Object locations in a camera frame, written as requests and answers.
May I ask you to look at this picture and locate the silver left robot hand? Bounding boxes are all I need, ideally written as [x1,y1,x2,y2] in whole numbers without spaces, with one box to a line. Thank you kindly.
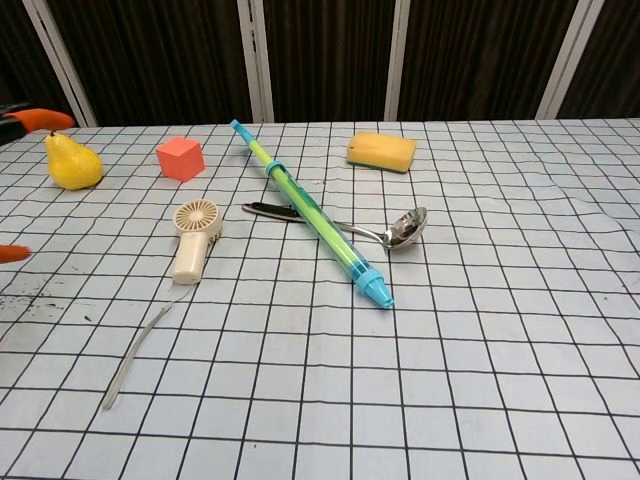
[0,102,76,265]

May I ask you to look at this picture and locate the small beige handheld fan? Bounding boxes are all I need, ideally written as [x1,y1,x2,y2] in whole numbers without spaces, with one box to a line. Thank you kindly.
[172,198,224,285]

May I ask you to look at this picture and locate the white black grid tablecloth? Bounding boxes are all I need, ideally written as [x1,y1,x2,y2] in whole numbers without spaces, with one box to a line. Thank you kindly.
[0,117,640,480]

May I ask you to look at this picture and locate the yellow pear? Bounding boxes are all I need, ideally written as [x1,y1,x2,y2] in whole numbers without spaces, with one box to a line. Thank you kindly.
[44,130,105,191]

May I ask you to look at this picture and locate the pink cube block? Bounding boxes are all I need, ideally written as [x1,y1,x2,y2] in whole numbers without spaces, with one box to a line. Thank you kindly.
[155,136,206,182]

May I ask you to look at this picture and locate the green blue water squirter tube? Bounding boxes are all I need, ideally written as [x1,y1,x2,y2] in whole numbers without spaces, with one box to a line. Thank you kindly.
[230,118,395,311]

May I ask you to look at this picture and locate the yellow sponge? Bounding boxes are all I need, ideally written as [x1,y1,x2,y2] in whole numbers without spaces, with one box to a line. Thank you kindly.
[346,130,418,175]

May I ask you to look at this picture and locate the white aluminium frame post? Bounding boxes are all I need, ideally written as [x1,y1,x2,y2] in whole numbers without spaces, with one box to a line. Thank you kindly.
[536,0,602,121]
[22,0,97,127]
[383,0,412,122]
[236,0,275,124]

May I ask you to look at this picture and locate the grey fan wrist strap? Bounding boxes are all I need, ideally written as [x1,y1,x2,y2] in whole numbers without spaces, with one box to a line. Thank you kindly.
[102,284,194,411]

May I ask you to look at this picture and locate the steel ladle black handle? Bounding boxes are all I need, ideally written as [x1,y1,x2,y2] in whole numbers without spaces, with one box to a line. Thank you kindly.
[242,201,429,250]

